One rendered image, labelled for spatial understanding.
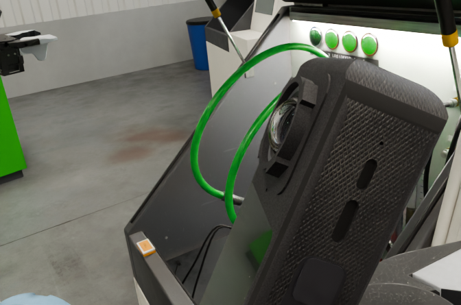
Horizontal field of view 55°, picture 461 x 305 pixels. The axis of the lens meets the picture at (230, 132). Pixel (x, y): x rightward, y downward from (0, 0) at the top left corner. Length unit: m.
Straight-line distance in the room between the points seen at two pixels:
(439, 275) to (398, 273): 0.01
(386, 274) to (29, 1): 7.04
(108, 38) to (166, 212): 6.34
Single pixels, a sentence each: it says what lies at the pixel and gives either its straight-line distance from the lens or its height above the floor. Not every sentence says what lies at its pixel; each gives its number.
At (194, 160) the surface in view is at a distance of 0.79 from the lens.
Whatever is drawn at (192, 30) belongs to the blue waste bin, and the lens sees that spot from 6.96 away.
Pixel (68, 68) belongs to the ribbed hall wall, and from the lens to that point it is 7.31.
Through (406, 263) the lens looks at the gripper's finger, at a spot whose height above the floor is 1.46.
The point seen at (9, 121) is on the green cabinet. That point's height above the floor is 0.52.
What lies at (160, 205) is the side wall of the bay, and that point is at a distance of 1.18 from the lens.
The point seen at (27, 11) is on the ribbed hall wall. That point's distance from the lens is 7.15.
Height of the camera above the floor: 1.58
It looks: 21 degrees down
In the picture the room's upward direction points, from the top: 6 degrees counter-clockwise
